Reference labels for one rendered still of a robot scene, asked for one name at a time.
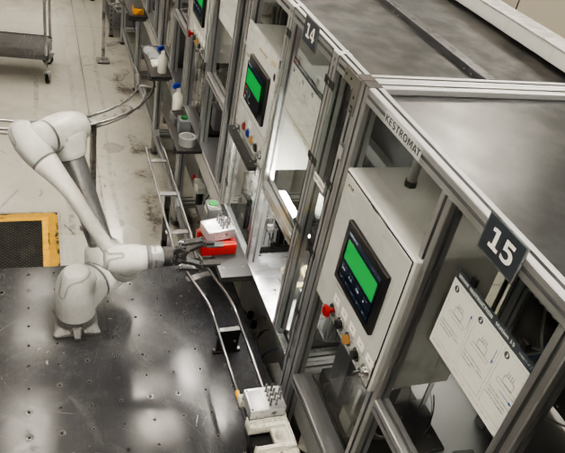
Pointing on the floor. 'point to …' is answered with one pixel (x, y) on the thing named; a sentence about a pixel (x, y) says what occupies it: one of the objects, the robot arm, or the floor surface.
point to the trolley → (21, 44)
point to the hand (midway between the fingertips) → (215, 253)
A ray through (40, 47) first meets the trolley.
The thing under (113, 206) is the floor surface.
